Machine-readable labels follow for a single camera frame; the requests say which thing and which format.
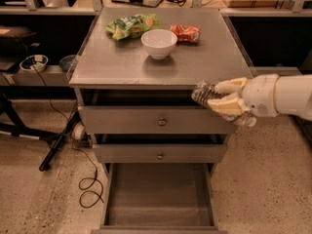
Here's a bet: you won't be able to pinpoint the black floor cable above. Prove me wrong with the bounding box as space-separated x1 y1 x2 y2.
31 65 105 209

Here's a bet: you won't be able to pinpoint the clear plastic water bottle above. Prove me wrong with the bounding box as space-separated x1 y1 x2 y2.
191 81 256 127

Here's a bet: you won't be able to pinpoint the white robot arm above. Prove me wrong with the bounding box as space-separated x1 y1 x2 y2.
207 74 312 121

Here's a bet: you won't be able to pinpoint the grey metal drawer cabinet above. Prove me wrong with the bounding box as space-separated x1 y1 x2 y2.
66 6 261 234

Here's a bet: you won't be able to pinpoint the grey top drawer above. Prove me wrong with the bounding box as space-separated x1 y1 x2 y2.
79 90 236 135

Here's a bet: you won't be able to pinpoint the grey open bottom drawer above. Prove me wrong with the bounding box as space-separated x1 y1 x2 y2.
91 163 228 234

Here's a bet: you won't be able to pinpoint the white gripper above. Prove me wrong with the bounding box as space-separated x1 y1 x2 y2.
207 74 279 117

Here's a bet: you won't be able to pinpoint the white ceramic bowl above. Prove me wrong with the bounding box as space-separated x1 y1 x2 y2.
140 29 177 59

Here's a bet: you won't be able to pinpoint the dark small bowl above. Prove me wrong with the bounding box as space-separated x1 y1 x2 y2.
58 55 77 71

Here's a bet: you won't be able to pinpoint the grey middle drawer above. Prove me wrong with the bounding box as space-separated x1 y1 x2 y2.
93 134 227 164

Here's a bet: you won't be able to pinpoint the orange snack bag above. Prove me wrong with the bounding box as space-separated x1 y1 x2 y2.
171 24 201 43

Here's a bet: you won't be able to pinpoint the white bowl with clutter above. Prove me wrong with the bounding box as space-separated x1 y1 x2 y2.
19 55 49 73

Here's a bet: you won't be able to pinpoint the black stand legs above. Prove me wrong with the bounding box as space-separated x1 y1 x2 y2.
0 93 80 172

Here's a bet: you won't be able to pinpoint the green snack bag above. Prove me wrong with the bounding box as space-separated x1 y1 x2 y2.
105 14 161 41

